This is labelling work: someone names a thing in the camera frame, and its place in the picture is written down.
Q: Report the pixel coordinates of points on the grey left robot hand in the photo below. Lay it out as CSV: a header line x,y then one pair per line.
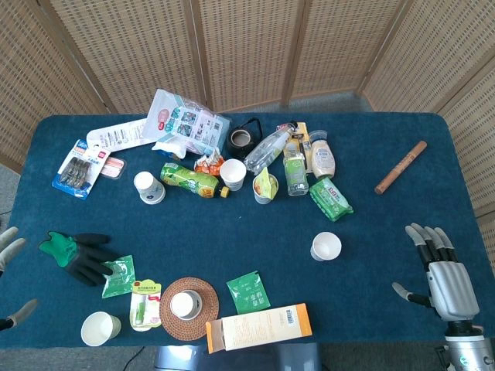
x,y
9,249

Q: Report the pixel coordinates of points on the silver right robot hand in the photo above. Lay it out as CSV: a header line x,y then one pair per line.
x,y
450,286

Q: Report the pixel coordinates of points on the plain white paper cup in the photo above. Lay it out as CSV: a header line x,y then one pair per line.
x,y
326,247

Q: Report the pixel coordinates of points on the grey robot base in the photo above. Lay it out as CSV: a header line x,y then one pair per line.
x,y
185,359

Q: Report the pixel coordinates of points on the empty white paper cup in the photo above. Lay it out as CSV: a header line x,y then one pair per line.
x,y
96,328

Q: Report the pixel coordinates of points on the floral fern paper cup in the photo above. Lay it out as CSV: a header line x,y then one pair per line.
x,y
183,305

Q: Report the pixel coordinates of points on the paper cup holding snack packet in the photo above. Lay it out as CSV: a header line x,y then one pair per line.
x,y
263,198

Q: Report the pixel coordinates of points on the white paper cup blue logo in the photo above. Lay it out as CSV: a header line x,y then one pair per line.
x,y
233,172

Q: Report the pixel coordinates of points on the green black work glove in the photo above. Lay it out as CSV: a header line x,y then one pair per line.
x,y
85,259

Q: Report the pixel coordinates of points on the blue carded clips package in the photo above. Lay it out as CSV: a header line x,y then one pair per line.
x,y
77,170

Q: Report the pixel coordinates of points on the translucent green sachet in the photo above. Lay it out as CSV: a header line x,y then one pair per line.
x,y
120,280

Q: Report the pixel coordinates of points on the wooden rolling pin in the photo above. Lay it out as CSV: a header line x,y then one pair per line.
x,y
400,168

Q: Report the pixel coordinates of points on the pink item blister package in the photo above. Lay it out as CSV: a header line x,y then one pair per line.
x,y
114,166

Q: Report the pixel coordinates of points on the green lip balm blister pack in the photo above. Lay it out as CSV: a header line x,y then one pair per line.
x,y
145,305

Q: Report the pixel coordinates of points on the green wet wipes pack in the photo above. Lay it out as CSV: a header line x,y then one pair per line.
x,y
330,199

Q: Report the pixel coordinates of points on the stacked floral paper cups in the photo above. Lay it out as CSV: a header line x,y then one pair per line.
x,y
149,189

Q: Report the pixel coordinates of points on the long white printed package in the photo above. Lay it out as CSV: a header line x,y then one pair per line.
x,y
116,135

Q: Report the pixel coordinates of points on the round woven rattan coaster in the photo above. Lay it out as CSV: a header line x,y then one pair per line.
x,y
170,318

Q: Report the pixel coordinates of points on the cream mayonnaise squeeze bottle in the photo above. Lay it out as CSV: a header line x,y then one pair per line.
x,y
323,158

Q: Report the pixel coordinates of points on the white tissue pack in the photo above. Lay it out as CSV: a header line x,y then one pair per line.
x,y
168,148

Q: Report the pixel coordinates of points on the green tea drink bottle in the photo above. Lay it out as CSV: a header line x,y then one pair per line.
x,y
185,179

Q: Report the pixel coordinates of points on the clear bottle with green label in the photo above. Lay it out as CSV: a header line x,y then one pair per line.
x,y
295,170

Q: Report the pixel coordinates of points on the cream orange carton box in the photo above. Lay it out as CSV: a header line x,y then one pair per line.
x,y
259,326

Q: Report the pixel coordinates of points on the yellow carded razor package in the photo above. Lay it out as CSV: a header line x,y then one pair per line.
x,y
308,148

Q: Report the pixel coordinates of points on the green tea sachet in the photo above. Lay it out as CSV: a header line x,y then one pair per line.
x,y
247,293

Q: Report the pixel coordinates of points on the yellow green snack packet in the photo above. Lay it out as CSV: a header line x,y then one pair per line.
x,y
267,181

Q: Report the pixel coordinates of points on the orange white snack packet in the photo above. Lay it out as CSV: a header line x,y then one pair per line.
x,y
207,166

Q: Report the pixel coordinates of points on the large clear printed plastic bag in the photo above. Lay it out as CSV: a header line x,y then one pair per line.
x,y
181,120

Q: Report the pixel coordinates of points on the blue table cloth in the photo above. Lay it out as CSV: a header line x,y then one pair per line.
x,y
232,239

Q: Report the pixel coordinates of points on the clear plastic water bottle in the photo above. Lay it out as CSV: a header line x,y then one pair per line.
x,y
265,150

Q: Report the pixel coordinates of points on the woven rattan folding screen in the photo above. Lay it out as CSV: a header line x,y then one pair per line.
x,y
247,46

